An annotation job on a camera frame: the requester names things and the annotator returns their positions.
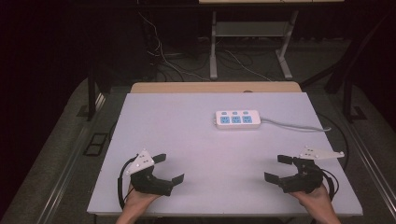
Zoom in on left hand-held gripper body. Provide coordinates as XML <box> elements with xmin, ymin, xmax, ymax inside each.
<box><xmin>124</xmin><ymin>148</ymin><xmax>174</xmax><ymax>197</ymax></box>

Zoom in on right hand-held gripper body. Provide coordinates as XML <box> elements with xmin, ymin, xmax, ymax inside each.
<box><xmin>279</xmin><ymin>146</ymin><xmax>346</xmax><ymax>195</ymax></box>

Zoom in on person's left hand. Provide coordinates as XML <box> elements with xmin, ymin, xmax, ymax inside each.
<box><xmin>123</xmin><ymin>182</ymin><xmax>162</xmax><ymax>217</ymax></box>

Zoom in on person's right hand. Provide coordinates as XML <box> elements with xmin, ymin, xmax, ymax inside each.
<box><xmin>289</xmin><ymin>184</ymin><xmax>336</xmax><ymax>217</ymax></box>

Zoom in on white power strip blue sockets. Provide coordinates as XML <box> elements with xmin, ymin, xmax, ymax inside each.
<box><xmin>215</xmin><ymin>109</ymin><xmax>262</xmax><ymax>131</ymax></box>

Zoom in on black metal stand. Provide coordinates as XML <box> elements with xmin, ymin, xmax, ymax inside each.
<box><xmin>86</xmin><ymin>62</ymin><xmax>98</xmax><ymax>122</ymax></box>

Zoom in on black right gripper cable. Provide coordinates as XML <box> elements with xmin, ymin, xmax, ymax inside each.
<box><xmin>319</xmin><ymin>167</ymin><xmax>341</xmax><ymax>202</ymax></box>

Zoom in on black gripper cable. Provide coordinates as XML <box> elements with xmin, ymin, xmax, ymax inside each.
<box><xmin>117</xmin><ymin>153</ymin><xmax>140</xmax><ymax>210</ymax></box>
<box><xmin>319</xmin><ymin>167</ymin><xmax>341</xmax><ymax>202</ymax></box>

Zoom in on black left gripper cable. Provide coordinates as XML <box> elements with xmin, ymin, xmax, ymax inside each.
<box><xmin>117</xmin><ymin>153</ymin><xmax>140</xmax><ymax>210</ymax></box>

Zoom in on white power strip cable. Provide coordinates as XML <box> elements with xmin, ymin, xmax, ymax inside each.
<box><xmin>260</xmin><ymin>117</ymin><xmax>332</xmax><ymax>133</ymax></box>

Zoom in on thin black floor cable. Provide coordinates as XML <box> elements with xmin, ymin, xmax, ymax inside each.
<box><xmin>316</xmin><ymin>112</ymin><xmax>351</xmax><ymax>173</ymax></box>

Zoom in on black floor frame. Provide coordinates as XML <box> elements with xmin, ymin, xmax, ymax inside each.
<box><xmin>82</xmin><ymin>133</ymin><xmax>109</xmax><ymax>157</ymax></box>

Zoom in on aluminium floor rail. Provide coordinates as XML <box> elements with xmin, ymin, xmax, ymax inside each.
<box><xmin>344</xmin><ymin>119</ymin><xmax>396</xmax><ymax>218</ymax></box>
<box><xmin>36</xmin><ymin>92</ymin><xmax>106</xmax><ymax>224</ymax></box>

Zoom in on white floor cable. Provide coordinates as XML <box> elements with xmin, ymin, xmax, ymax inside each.
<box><xmin>136</xmin><ymin>10</ymin><xmax>211</xmax><ymax>82</ymax></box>

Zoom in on grey metal desk frame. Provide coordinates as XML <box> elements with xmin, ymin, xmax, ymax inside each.
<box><xmin>208</xmin><ymin>9</ymin><xmax>294</xmax><ymax>81</ymax></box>

